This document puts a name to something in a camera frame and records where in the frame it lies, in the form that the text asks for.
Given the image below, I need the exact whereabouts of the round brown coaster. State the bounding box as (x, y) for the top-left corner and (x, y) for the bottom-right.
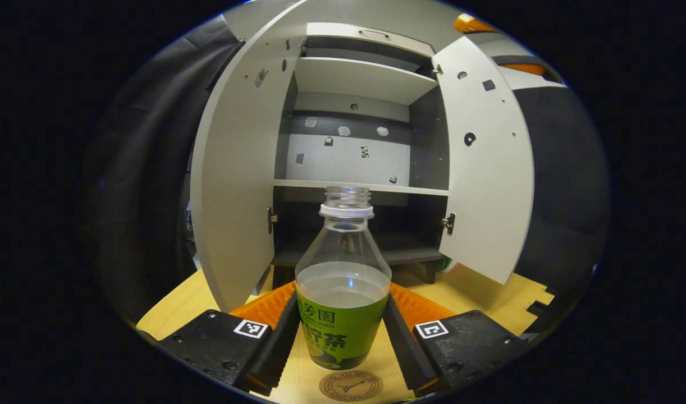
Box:
(319, 368), (384, 402)

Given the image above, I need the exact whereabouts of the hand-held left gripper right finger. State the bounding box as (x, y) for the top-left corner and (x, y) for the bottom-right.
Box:
(382, 282), (527, 397)

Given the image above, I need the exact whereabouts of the black backdrop cloth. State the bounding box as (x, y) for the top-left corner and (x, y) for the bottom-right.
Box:
(88, 22), (610, 332)

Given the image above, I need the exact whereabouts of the grey door with headphone sticker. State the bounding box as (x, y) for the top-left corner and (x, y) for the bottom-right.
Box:
(431, 35), (536, 285)

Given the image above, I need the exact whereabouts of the green label plastic bottle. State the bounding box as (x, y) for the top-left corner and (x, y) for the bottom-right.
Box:
(294, 186), (392, 371)

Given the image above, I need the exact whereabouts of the grey cabinet drawer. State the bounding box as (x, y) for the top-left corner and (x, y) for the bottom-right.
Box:
(305, 22), (436, 57)

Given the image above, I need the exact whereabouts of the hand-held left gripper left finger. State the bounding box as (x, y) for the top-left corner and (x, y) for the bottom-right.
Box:
(159, 281), (303, 397)

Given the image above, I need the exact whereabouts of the grey door with camera sticker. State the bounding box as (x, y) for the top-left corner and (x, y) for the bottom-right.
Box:
(190, 3), (311, 313)

